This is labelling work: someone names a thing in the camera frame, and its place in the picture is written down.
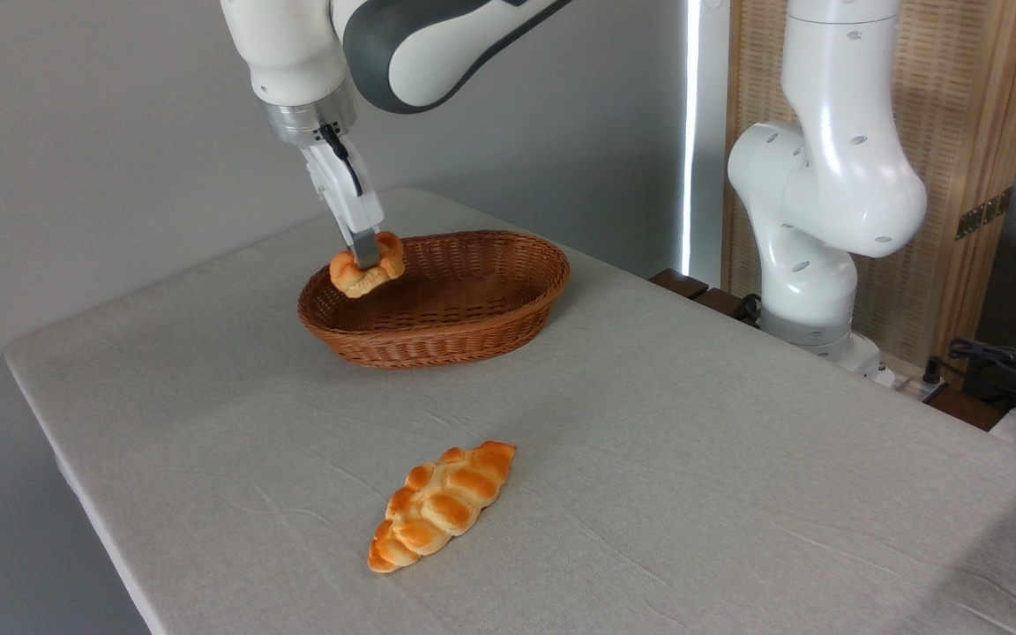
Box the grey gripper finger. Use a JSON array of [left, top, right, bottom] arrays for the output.
[[350, 230, 383, 272]]

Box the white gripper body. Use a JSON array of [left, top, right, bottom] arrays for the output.
[[300, 139, 385, 246]]

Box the round knotted bread roll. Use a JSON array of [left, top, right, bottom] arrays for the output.
[[329, 231, 406, 299]]

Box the brown wicker basket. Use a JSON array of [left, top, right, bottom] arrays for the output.
[[298, 230, 571, 369]]

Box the long braided bread loaf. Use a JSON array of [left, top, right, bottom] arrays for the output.
[[368, 441, 517, 574]]

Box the dark brown wooden block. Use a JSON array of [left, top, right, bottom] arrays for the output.
[[649, 268, 760, 324]]

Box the white tablecloth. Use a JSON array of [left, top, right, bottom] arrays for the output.
[[4, 187, 1016, 635]]

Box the wooden bamboo folding screen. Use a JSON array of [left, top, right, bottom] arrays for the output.
[[724, 0, 1016, 371]]

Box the metal screen hinge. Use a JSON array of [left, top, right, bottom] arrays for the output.
[[955, 186, 1015, 241]]

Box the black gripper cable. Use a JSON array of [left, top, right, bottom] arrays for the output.
[[317, 123, 364, 198]]

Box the white vertical window frame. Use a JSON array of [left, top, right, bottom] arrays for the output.
[[681, 0, 731, 276]]

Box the black cable bundle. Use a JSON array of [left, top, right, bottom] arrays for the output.
[[924, 337, 1016, 408]]

